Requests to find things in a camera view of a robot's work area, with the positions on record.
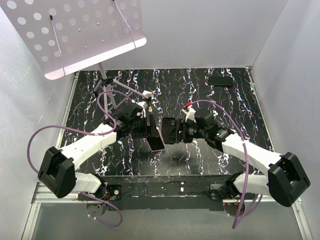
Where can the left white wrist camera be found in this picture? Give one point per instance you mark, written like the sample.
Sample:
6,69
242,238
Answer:
147,109

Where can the perforated music stand desk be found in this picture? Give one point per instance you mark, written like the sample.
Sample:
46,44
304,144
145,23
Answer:
66,36

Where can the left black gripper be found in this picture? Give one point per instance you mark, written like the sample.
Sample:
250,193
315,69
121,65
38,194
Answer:
151,130

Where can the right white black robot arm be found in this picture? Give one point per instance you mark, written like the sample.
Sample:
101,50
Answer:
282,176

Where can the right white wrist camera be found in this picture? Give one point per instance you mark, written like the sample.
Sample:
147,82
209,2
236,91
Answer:
188,112

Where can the aluminium front rail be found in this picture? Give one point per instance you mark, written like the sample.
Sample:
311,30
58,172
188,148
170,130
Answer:
42,193

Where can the aluminium side rail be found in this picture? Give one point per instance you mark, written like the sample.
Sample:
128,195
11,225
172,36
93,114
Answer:
61,113
258,141

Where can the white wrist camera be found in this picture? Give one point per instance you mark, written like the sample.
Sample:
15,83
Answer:
147,109
188,112

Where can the right aluminium side rail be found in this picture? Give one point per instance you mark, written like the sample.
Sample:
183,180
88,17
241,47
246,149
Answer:
258,141

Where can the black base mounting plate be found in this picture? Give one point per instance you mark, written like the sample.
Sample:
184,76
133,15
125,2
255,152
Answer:
168,192

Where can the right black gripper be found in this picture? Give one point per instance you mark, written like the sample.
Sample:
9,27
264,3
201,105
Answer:
181,125

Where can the left aluminium side rail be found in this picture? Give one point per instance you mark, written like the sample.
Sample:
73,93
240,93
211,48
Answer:
61,113

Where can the bare black phone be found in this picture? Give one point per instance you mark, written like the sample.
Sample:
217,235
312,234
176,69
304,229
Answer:
221,81

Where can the music stand tripod pole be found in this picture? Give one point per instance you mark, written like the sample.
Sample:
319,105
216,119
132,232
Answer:
109,102

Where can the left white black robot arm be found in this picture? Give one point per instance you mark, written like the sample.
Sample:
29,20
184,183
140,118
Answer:
58,171

